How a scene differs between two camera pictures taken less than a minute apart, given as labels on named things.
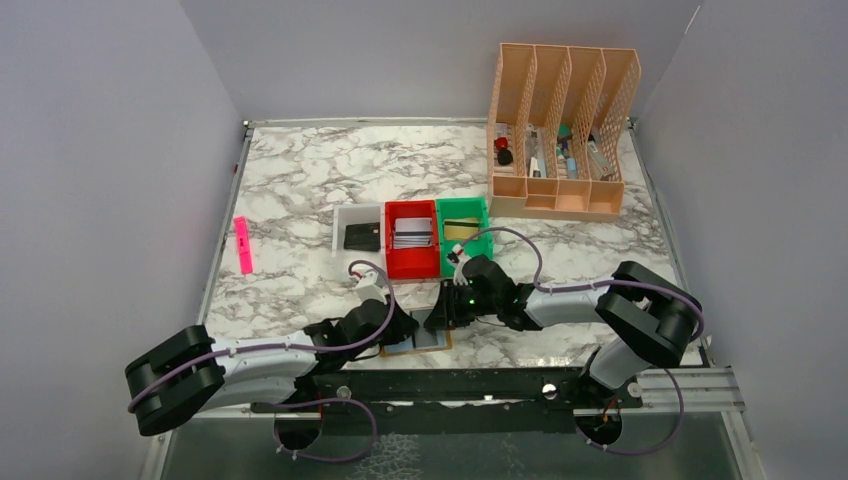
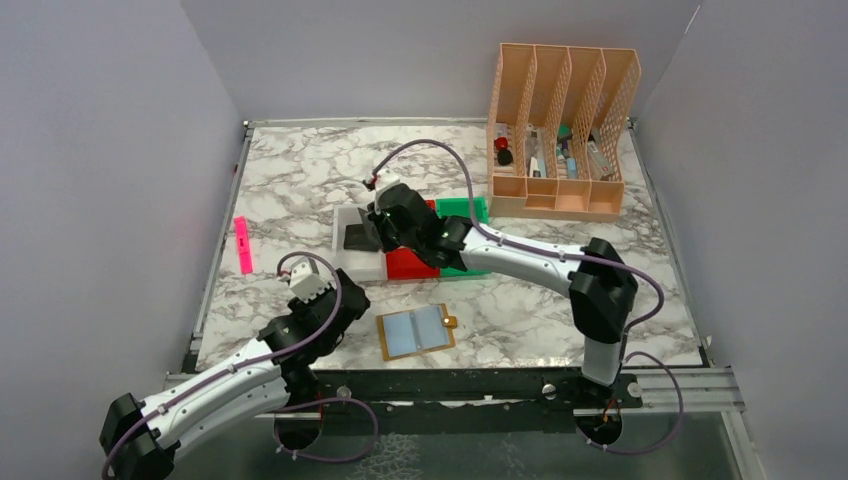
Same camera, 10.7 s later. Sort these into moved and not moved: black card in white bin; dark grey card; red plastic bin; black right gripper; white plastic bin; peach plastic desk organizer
Moved: black right gripper; dark grey card
Not moved: white plastic bin; peach plastic desk organizer; red plastic bin; black card in white bin
